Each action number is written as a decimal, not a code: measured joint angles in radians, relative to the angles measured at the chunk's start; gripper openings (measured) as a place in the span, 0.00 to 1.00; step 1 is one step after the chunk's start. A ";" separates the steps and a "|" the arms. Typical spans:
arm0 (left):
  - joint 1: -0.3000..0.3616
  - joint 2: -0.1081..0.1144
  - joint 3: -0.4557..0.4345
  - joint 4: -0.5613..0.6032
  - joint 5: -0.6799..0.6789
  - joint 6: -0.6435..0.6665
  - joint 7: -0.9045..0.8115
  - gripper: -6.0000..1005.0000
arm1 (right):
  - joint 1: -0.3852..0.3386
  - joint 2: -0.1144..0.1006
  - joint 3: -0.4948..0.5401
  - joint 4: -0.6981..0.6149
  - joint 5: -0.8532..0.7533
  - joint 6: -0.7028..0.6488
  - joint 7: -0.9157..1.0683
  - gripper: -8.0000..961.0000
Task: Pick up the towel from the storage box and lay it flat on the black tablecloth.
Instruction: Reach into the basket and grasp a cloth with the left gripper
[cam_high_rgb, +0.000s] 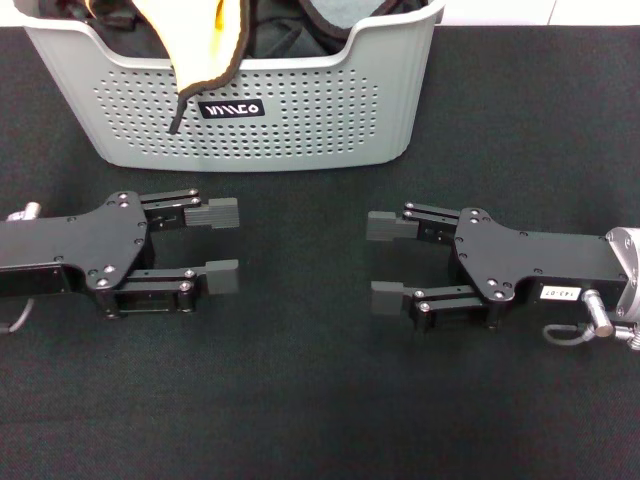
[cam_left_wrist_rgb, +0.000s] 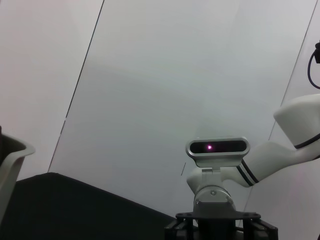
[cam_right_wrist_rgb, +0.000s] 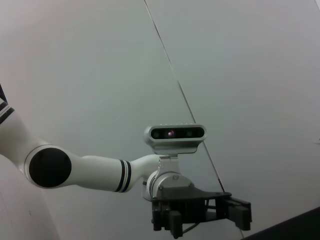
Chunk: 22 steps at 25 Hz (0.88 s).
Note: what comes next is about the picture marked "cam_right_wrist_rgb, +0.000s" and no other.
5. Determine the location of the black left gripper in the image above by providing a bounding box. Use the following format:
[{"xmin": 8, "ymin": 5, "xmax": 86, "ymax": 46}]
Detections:
[{"xmin": 151, "ymin": 186, "xmax": 252, "ymax": 239}]

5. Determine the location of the black tablecloth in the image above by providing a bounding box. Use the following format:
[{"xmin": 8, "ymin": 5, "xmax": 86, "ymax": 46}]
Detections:
[{"xmin": 239, "ymin": 206, "xmax": 320, "ymax": 240}]

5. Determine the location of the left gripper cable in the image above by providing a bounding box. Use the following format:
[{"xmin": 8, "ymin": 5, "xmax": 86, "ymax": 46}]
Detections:
[{"xmin": 182, "ymin": 220, "xmax": 202, "ymax": 235}]

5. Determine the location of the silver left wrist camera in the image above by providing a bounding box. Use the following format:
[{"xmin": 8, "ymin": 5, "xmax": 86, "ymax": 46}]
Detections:
[{"xmin": 143, "ymin": 122, "xmax": 207, "ymax": 174}]

